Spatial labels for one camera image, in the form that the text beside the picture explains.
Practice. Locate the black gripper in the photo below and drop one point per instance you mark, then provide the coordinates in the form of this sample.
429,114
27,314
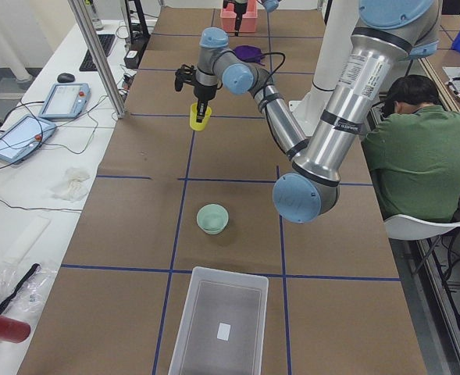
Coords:
203,93
239,6

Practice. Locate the purple cloth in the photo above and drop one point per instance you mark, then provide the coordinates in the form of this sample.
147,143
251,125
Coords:
249,54

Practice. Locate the pink plastic bin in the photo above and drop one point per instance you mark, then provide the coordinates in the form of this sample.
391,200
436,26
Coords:
227,18

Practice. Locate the light green ceramic bowl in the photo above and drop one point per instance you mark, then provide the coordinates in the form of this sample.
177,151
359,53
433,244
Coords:
212,218

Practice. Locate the far teach pendant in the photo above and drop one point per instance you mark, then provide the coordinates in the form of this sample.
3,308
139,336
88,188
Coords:
65,101

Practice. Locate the teach pendant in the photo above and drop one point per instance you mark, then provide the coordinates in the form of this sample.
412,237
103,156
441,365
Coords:
24,137
65,101

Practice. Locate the black computer mouse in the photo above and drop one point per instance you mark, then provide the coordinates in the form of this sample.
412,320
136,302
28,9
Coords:
64,78

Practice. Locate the white crumpled tissue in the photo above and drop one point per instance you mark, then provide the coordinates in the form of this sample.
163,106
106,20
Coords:
72,187

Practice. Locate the near teach pendant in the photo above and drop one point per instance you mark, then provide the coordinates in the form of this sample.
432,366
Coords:
24,137

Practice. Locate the clear plastic bin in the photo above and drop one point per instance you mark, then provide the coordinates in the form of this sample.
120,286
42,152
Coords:
222,325

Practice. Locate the person in green shirt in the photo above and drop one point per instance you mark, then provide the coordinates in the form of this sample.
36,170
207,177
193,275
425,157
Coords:
413,155

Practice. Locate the white chair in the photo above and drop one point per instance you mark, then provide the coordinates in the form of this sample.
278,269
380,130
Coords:
408,228

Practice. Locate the clear plastic bag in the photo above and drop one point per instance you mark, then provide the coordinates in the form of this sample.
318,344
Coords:
24,289

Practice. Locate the red bottle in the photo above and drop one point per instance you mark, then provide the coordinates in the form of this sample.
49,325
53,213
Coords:
13,331

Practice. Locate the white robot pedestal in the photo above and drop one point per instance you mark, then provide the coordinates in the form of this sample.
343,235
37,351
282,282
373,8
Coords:
340,17

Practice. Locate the grey aluminium frame post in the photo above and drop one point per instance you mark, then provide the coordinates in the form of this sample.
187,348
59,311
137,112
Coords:
97,52

